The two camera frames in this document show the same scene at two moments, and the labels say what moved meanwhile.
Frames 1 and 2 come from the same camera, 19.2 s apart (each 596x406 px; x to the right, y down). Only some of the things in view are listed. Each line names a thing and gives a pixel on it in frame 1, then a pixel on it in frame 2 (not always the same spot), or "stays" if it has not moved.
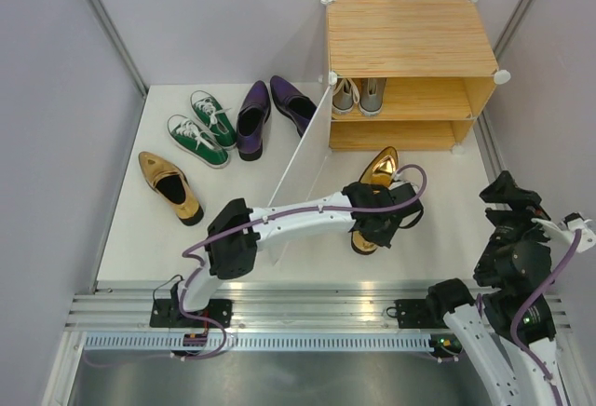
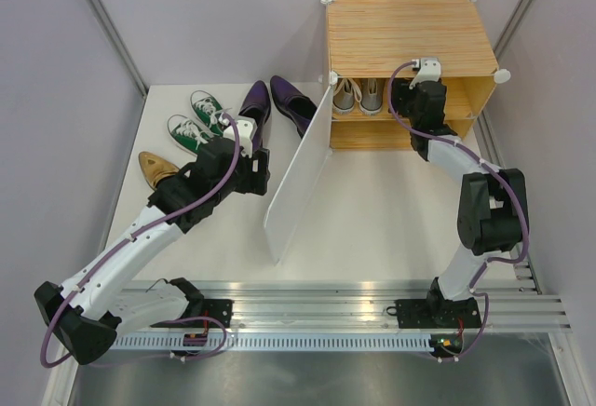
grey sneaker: (345, 96) stays
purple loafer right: (291, 103) stays
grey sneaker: (372, 96) stays
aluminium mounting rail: (275, 305) stays
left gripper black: (382, 238) → (255, 182)
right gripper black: (524, 202) → (400, 90)
